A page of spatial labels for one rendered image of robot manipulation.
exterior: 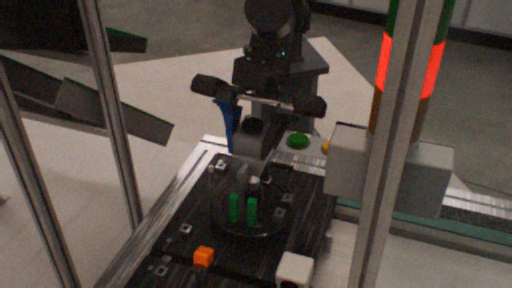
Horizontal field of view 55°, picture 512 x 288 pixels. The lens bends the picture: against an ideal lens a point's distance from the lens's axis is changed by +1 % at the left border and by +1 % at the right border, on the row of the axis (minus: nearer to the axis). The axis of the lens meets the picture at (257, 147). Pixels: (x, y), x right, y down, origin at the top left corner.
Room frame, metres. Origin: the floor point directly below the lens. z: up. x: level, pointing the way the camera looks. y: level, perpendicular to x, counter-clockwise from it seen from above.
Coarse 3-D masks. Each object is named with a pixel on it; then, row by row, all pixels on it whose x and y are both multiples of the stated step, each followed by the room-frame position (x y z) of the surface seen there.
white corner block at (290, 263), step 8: (288, 256) 0.45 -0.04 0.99; (296, 256) 0.45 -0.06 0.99; (304, 256) 0.46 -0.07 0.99; (280, 264) 0.44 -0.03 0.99; (288, 264) 0.44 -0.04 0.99; (296, 264) 0.44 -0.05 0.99; (304, 264) 0.44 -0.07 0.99; (312, 264) 0.44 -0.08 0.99; (280, 272) 0.43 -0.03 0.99; (288, 272) 0.43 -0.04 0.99; (296, 272) 0.43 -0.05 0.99; (304, 272) 0.43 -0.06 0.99; (312, 272) 0.44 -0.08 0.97; (280, 280) 0.42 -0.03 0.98; (288, 280) 0.42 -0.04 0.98; (296, 280) 0.42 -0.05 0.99; (304, 280) 0.41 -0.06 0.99
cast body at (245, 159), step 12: (252, 120) 0.57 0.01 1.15; (240, 132) 0.55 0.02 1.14; (252, 132) 0.55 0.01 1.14; (264, 132) 0.55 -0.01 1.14; (240, 144) 0.54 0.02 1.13; (252, 144) 0.53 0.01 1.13; (240, 156) 0.54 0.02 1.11; (252, 156) 0.53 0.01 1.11; (240, 168) 0.52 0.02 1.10; (252, 168) 0.53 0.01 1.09; (240, 180) 0.51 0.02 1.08
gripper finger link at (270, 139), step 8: (272, 112) 0.54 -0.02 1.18; (272, 120) 0.54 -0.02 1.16; (280, 120) 0.54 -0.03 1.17; (288, 120) 0.54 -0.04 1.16; (296, 120) 0.56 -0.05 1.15; (272, 128) 0.54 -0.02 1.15; (280, 128) 0.56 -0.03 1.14; (272, 136) 0.54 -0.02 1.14; (264, 144) 0.53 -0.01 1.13; (272, 144) 0.54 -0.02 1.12; (264, 152) 0.53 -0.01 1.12; (264, 160) 0.53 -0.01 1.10
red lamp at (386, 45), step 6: (384, 36) 0.39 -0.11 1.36; (384, 42) 0.39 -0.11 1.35; (390, 42) 0.38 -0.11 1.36; (384, 48) 0.38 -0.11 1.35; (384, 54) 0.38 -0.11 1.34; (384, 60) 0.38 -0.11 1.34; (384, 66) 0.38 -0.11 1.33; (378, 72) 0.39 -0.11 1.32; (384, 72) 0.38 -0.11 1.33; (378, 78) 0.39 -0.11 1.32; (384, 78) 0.38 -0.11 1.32; (378, 84) 0.38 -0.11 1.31
